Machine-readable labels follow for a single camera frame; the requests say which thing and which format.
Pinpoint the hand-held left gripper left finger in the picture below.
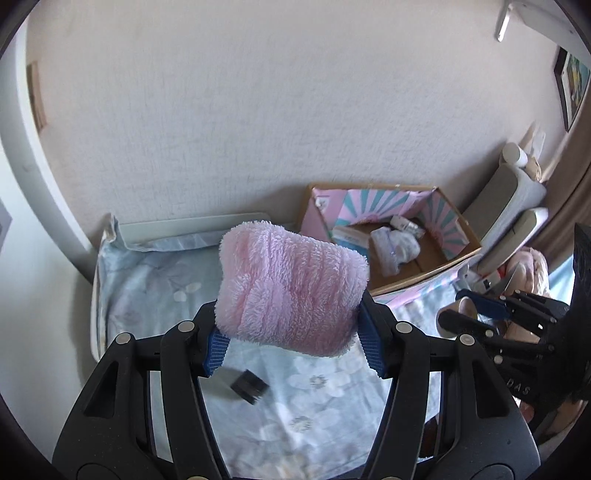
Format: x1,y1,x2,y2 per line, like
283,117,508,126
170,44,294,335
53,300,232,480

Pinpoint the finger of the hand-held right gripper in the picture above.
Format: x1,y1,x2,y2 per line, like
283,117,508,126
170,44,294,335
436,309,559,357
455,288,571,325

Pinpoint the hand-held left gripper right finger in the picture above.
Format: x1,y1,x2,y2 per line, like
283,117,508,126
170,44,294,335
355,293,541,480

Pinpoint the cardboard box with pink lining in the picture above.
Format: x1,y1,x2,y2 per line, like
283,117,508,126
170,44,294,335
300,184,483,305

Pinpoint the white patterned sock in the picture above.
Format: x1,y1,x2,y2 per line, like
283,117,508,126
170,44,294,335
369,227,422,277

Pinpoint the pink fluffy towel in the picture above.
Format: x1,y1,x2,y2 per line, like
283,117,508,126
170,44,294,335
215,222,369,360

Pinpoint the blue and red packet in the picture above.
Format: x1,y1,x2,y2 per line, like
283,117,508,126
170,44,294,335
332,225,372,257

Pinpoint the pink blanket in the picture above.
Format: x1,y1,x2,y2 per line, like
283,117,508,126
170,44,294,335
503,247,550,342

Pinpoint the small dark blue box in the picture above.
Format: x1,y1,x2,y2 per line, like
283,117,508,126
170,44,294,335
231,369,269,406

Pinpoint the light blue floral cloth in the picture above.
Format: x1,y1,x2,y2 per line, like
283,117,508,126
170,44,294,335
95,231,462,467

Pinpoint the white cushion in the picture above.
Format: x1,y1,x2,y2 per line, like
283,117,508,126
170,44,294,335
480,208,550,273

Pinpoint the grey white folded chair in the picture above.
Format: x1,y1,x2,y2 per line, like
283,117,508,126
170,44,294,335
466,164,548,273

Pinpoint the brown curtain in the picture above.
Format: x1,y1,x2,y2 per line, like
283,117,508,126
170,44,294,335
540,134,591,259

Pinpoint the white roll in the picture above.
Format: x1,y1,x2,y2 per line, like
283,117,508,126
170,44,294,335
500,142,529,168

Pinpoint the white door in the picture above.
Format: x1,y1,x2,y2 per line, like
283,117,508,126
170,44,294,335
0,28,100,402

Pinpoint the framed picture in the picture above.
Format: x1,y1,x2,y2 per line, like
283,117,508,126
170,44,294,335
553,46,591,134

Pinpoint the white wall plate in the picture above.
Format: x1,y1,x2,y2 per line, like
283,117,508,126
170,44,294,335
526,122,548,158

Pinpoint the white wall bracket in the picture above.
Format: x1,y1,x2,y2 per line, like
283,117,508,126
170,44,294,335
495,0,513,43

